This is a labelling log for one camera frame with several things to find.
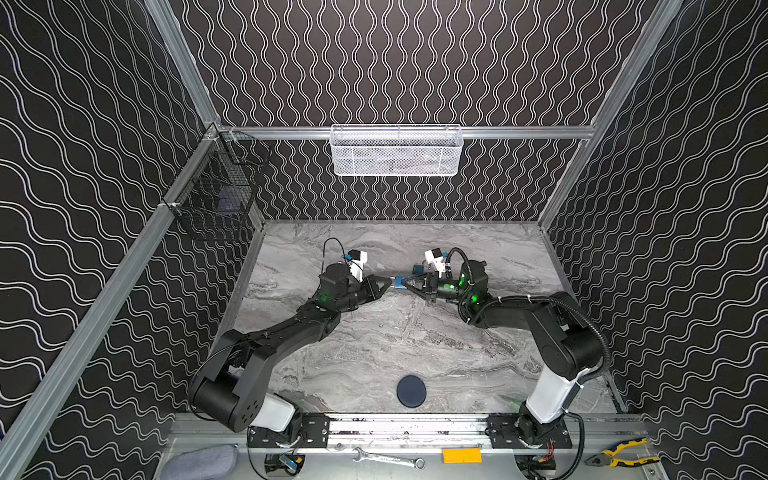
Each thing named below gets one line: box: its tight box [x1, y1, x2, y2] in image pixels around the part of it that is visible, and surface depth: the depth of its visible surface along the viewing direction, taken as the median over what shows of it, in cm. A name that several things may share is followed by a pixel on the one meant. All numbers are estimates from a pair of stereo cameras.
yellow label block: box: [443, 448, 483, 464], surface depth 73 cm
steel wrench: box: [352, 447, 426, 470], surface depth 72 cm
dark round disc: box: [396, 375, 427, 408], surface depth 83 cm
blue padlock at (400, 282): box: [394, 276, 408, 289], surface depth 85 cm
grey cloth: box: [161, 444, 239, 480], surface depth 70 cm
